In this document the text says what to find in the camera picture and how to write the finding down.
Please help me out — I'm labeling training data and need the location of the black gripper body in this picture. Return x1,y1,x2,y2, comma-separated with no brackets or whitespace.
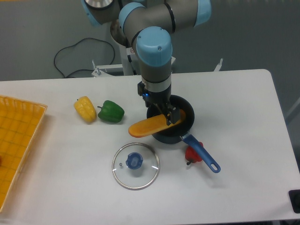
137,82,171,107

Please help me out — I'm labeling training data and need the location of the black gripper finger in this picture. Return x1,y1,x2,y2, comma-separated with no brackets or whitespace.
166,105,180,126
155,103,168,117

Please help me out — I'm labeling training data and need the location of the orange bread loaf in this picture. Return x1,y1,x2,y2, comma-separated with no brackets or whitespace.
128,109,186,138

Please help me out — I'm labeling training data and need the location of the glass lid with blue knob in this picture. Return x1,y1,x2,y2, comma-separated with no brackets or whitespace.
112,142,160,190

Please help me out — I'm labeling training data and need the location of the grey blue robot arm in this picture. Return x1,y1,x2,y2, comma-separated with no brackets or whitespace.
82,0,212,125

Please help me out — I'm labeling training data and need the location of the green bell pepper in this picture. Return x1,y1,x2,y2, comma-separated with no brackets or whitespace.
97,100,125,123

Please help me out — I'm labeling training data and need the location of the red bell pepper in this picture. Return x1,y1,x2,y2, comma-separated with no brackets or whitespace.
185,146,203,165

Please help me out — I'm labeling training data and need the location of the yellow bell pepper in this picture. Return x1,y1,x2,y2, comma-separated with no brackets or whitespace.
74,96,96,123

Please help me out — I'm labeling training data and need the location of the yellow woven basket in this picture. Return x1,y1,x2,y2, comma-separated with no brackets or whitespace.
0,95,47,211

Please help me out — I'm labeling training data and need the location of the black corner device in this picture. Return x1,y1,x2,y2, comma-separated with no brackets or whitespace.
288,189,300,214

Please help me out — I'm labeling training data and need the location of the dark pot with blue handle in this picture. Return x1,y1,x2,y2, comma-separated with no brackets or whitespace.
152,95,221,173

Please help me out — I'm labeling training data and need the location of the black floor cable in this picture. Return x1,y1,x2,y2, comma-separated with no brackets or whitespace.
53,37,116,78

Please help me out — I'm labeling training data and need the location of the white table bracket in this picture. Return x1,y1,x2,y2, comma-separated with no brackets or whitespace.
214,58,223,72

